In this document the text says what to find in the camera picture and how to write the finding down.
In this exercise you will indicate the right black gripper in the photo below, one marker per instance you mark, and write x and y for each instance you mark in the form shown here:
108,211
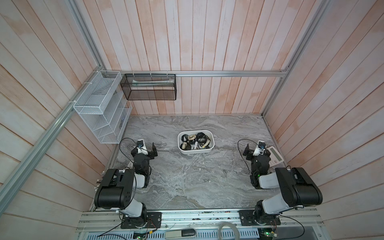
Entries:
250,153

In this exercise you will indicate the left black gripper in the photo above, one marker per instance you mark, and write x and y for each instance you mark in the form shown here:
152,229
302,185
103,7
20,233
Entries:
150,153

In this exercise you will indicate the black sport watch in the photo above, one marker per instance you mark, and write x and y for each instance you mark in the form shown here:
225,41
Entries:
185,146

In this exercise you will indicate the yellow cream band watch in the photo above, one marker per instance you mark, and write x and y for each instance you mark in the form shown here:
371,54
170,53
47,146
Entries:
192,137

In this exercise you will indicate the gold metal link watch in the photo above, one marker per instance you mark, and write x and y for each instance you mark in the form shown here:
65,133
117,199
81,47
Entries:
206,144

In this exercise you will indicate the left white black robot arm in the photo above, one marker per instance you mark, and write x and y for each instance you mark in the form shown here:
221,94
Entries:
117,188

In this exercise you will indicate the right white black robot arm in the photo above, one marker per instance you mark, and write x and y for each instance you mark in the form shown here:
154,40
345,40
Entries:
297,189

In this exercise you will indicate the white plastic storage box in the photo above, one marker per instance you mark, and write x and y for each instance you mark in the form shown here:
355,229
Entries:
202,136

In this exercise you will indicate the pink white calculator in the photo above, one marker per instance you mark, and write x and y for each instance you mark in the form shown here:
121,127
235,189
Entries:
276,157

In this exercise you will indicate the grey black handheld device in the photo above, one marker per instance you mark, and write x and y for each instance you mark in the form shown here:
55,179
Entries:
179,234

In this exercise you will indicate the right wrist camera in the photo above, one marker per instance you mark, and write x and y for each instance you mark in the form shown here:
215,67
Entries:
261,149

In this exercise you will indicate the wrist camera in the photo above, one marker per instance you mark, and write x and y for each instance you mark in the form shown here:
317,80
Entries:
141,147
261,149

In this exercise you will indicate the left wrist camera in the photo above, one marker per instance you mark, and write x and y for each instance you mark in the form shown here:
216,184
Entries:
141,147

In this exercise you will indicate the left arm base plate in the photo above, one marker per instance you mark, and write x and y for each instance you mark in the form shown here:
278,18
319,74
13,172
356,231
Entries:
150,220

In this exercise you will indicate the black mesh wall basket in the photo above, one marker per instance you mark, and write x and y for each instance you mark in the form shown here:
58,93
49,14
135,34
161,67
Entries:
149,87

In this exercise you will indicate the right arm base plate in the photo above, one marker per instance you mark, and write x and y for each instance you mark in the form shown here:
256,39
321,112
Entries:
257,218

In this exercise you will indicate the white wire mesh shelf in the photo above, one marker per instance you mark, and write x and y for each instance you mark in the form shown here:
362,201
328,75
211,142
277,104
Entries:
104,108

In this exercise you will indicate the horizontal aluminium rail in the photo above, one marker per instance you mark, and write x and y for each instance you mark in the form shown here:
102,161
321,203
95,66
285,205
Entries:
249,73

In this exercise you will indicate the front aluminium mounting rail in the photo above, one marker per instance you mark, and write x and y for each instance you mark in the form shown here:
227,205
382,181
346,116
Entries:
173,219

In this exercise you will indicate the left aluminium frame rail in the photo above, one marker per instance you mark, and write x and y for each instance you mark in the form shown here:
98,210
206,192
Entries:
22,172

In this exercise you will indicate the right aluminium frame post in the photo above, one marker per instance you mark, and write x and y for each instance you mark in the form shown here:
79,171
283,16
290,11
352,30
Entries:
305,39

